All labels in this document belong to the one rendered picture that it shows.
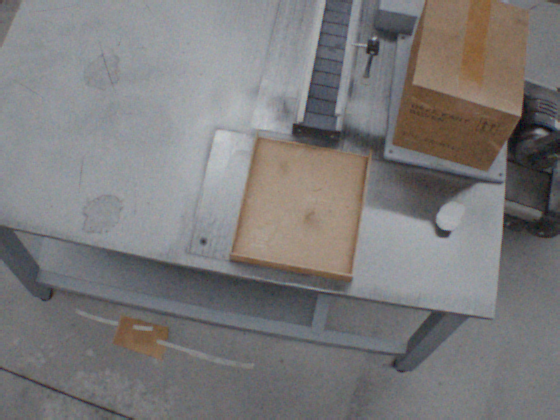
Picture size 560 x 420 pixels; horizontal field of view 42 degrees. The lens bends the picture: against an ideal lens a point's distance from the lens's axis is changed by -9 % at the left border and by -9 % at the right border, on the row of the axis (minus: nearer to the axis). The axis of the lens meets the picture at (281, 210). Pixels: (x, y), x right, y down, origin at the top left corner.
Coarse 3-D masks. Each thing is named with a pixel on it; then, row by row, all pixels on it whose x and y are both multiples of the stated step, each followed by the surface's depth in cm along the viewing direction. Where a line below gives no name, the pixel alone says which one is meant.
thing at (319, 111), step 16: (336, 0) 189; (352, 0) 190; (336, 16) 187; (320, 32) 185; (336, 32) 185; (320, 48) 183; (336, 48) 184; (320, 64) 181; (336, 64) 181; (320, 80) 179; (336, 80) 180; (320, 96) 178; (336, 96) 178; (304, 112) 176; (320, 112) 176; (320, 128) 175
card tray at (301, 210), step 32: (256, 160) 176; (288, 160) 176; (320, 160) 177; (352, 160) 177; (256, 192) 173; (288, 192) 173; (320, 192) 174; (352, 192) 174; (256, 224) 170; (288, 224) 170; (320, 224) 171; (352, 224) 171; (256, 256) 167; (288, 256) 168; (320, 256) 168; (352, 256) 168
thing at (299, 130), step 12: (360, 0) 190; (312, 24) 186; (312, 36) 185; (348, 72) 181; (300, 84) 179; (300, 96) 178; (300, 132) 178; (312, 132) 177; (324, 132) 176; (336, 132) 175
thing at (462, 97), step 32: (448, 0) 162; (480, 0) 162; (416, 32) 180; (448, 32) 158; (480, 32) 159; (512, 32) 159; (416, 64) 154; (448, 64) 155; (480, 64) 155; (512, 64) 156; (416, 96) 156; (448, 96) 152; (480, 96) 152; (512, 96) 153; (416, 128) 167; (448, 128) 163; (480, 128) 160; (512, 128) 156; (448, 160) 176; (480, 160) 172
